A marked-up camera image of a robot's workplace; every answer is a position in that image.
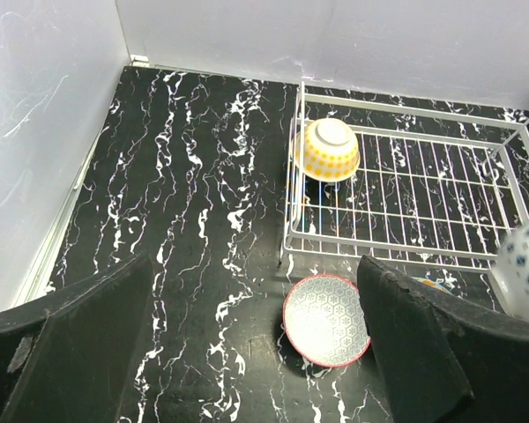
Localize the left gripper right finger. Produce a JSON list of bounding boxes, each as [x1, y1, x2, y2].
[[357, 256, 529, 422]]

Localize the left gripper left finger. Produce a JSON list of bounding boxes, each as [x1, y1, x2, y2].
[[0, 254, 153, 422]]

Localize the blue white patterned bowl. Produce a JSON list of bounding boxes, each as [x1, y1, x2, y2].
[[492, 221, 529, 322]]

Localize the yellow dotted sun bowl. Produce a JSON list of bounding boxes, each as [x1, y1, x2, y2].
[[294, 118, 361, 182]]

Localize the orange blue floral bowl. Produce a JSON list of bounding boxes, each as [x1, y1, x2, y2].
[[415, 278, 451, 294]]

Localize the red rimmed patterned bowl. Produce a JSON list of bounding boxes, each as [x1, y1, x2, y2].
[[282, 273, 371, 367]]

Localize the white wire dish rack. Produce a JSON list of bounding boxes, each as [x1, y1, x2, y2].
[[280, 85, 529, 272]]

